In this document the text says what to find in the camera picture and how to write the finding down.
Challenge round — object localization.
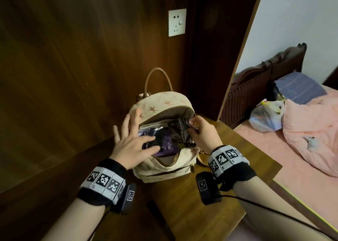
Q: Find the left black marker wristband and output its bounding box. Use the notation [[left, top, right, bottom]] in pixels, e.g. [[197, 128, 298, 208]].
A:
[[76, 158, 127, 206]]

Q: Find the black marker wristband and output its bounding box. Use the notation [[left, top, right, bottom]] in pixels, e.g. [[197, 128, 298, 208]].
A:
[[76, 158, 127, 206], [208, 145, 257, 191]]

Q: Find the blue checkered pillow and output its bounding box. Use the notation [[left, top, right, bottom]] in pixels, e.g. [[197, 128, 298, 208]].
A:
[[274, 72, 328, 105]]

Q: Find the right black camera cable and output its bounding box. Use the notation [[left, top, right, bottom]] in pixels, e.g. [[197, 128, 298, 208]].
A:
[[220, 194, 333, 241]]

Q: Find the clear plastic bag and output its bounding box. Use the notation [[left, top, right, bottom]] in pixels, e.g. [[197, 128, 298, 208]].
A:
[[138, 126, 172, 154], [169, 118, 197, 148]]

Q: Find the white wall socket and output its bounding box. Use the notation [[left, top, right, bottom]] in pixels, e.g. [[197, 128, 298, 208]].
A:
[[168, 8, 187, 37]]

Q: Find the black stick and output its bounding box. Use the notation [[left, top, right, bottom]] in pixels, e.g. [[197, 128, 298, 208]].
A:
[[146, 200, 176, 241]]

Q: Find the pink quilt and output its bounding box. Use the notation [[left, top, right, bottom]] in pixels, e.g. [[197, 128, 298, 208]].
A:
[[282, 95, 338, 177]]

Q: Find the person's right hand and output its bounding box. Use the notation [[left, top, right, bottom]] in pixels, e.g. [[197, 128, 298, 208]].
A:
[[187, 116, 224, 155]]

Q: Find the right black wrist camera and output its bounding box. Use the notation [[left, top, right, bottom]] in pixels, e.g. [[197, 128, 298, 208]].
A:
[[195, 171, 222, 206]]

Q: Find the translucent plastic shopping bag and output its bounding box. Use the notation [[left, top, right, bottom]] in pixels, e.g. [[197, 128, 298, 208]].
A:
[[249, 98, 286, 133]]

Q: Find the person's left forearm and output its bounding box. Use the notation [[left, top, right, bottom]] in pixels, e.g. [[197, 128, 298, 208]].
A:
[[41, 198, 106, 241]]

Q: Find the right black marker wristband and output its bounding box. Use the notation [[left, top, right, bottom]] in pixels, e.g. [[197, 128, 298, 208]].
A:
[[208, 145, 257, 191]]

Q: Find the dark wooden bed rail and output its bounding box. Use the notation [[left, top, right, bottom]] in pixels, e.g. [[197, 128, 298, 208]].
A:
[[269, 180, 338, 236]]

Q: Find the dark carved bed headboard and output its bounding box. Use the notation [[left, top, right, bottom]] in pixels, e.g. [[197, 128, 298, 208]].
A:
[[219, 43, 307, 129]]

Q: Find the cream patterned backpack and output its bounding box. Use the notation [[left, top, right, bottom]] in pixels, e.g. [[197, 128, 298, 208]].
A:
[[129, 68, 209, 184]]

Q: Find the dark wooden side cabinet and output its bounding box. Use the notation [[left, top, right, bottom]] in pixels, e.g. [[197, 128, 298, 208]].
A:
[[322, 66, 338, 91]]

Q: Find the dark wooden shelf cabinet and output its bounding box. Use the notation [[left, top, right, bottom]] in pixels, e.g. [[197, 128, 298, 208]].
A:
[[184, 0, 266, 121]]

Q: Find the black camera cable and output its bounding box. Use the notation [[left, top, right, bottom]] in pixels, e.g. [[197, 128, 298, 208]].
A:
[[220, 194, 333, 241], [87, 209, 111, 241]]

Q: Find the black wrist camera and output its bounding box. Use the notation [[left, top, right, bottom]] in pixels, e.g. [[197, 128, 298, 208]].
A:
[[110, 183, 137, 215], [195, 171, 222, 206]]

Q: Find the left black camera cable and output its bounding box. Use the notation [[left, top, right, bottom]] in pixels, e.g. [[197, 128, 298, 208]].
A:
[[87, 209, 111, 241]]

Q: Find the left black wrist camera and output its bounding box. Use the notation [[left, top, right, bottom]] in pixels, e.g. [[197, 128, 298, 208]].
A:
[[110, 183, 137, 215]]

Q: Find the person's left hand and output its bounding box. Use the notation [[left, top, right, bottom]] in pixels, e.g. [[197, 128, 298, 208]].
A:
[[109, 108, 161, 171]]

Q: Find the pink bed sheet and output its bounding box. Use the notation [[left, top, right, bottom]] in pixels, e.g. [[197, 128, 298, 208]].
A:
[[234, 85, 338, 220]]

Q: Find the person's right forearm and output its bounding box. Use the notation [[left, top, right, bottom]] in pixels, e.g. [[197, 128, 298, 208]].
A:
[[233, 179, 333, 241]]

